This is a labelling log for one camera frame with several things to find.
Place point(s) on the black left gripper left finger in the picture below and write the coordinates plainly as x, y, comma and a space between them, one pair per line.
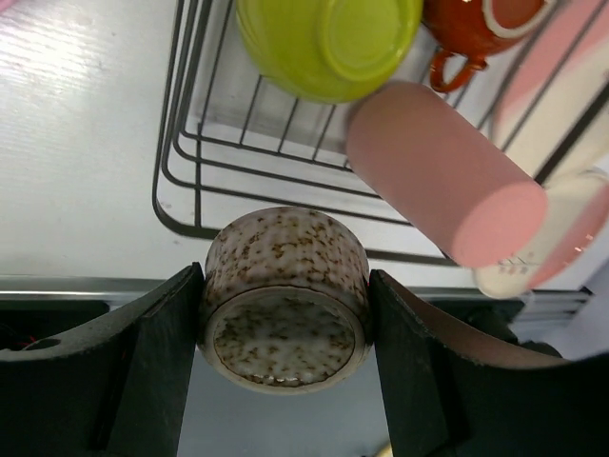
114, 386

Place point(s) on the lime green bowl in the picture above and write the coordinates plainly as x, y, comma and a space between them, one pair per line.
328, 52

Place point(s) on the orange black mug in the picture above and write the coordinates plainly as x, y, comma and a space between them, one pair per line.
467, 32

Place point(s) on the black wire dish rack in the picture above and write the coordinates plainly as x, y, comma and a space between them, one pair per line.
235, 142

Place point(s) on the salmon pink cup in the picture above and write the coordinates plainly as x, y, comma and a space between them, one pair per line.
442, 175

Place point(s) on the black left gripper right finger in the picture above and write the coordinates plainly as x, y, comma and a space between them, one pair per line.
453, 390

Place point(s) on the speckled ceramic small cup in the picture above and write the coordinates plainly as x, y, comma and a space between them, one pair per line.
285, 308

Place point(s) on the pink cream plate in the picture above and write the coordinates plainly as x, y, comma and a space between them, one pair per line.
577, 213
555, 82

